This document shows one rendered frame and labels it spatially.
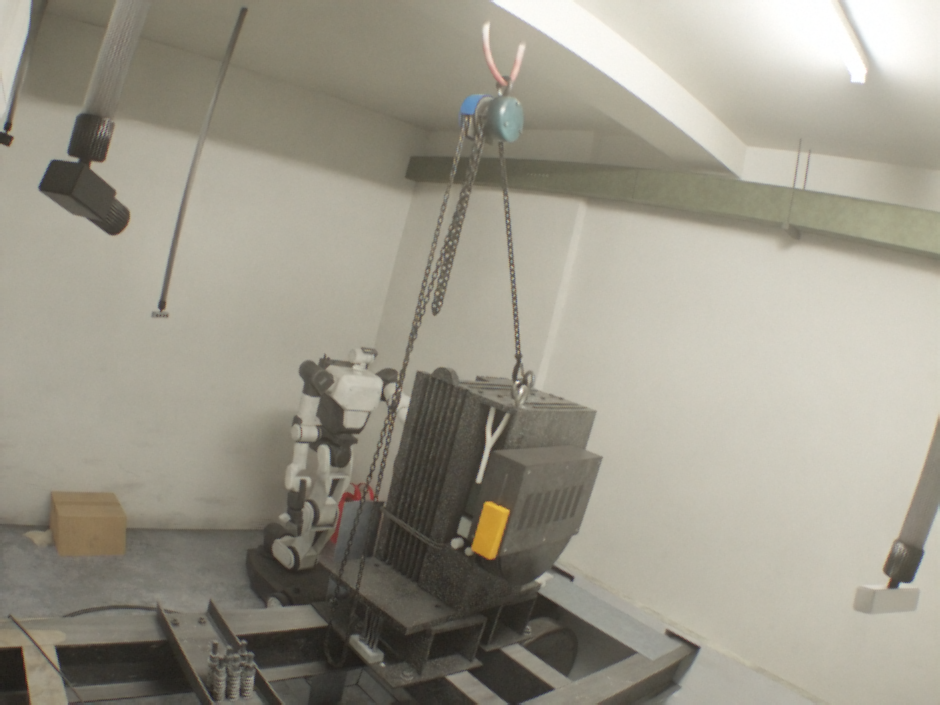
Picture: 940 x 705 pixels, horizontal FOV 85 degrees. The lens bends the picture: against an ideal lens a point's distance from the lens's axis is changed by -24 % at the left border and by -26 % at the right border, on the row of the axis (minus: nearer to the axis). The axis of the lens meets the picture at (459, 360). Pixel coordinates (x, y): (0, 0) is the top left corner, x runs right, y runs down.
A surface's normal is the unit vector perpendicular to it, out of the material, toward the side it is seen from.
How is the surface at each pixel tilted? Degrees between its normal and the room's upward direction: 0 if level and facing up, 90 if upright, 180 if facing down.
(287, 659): 90
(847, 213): 90
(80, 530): 90
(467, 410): 90
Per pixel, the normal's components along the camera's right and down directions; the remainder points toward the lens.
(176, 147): 0.63, 0.25
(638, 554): -0.74, -0.10
